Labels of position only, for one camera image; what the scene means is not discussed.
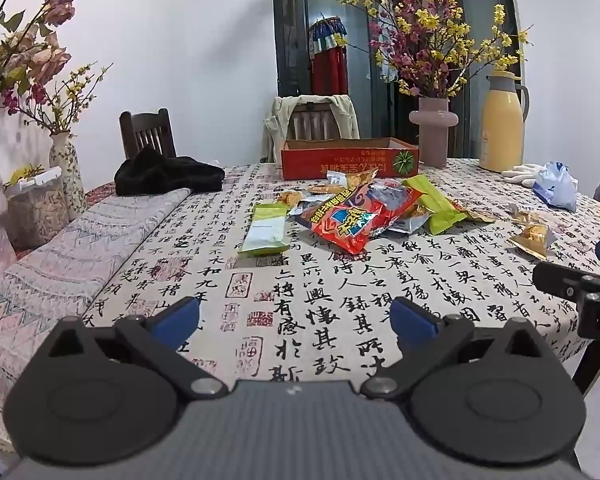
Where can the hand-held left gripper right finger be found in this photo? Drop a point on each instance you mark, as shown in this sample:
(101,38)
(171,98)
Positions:
(412,322)

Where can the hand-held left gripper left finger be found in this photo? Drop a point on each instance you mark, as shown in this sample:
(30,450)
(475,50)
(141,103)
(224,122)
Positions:
(177,321)

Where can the small orange pastry packet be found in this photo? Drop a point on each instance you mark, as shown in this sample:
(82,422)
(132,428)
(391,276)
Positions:
(325,189)
(290,197)
(475,212)
(527,218)
(361,179)
(530,238)

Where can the red snack bag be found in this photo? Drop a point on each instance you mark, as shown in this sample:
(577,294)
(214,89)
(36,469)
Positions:
(355,225)

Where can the lime green snack packet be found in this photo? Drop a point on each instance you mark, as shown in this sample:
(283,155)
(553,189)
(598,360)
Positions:
(435,205)

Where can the green and white snack packet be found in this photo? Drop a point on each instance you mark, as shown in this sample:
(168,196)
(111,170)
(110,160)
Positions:
(265,230)

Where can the red cardboard box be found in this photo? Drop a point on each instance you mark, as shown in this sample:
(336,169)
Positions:
(340,162)

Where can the blue and white plastic bag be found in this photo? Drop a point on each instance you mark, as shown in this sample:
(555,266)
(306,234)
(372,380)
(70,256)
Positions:
(555,187)

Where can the blue silver snack packet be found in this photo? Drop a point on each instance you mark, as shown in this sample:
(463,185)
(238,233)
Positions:
(405,221)

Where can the white glove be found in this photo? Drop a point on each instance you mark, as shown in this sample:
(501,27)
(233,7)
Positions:
(522,174)

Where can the pale patterned table runner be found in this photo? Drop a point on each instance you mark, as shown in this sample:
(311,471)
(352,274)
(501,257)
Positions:
(80,260)

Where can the black fuzzy cloth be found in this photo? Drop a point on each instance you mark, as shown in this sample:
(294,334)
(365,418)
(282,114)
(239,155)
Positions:
(165,175)

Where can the yellow thermos jug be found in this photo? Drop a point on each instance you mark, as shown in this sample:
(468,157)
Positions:
(500,130)

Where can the slim floral patterned vase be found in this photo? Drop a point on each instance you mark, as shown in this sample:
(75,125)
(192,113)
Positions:
(67,175)

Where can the pink glass vase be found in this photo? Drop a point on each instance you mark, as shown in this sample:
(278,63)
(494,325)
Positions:
(434,135)

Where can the dark wooden chair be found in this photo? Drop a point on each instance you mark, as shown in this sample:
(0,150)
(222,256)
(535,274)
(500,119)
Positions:
(147,130)

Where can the wooden chair with beige jacket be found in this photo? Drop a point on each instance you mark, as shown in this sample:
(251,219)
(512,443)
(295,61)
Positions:
(280,120)

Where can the hanging red and blue garment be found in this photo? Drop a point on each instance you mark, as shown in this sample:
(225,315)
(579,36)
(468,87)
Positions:
(327,70)

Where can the yellow blossom twigs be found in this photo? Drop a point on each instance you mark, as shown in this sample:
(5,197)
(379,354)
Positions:
(35,92)

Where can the dried pink roses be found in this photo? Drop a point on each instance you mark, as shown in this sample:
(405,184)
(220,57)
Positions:
(55,5)

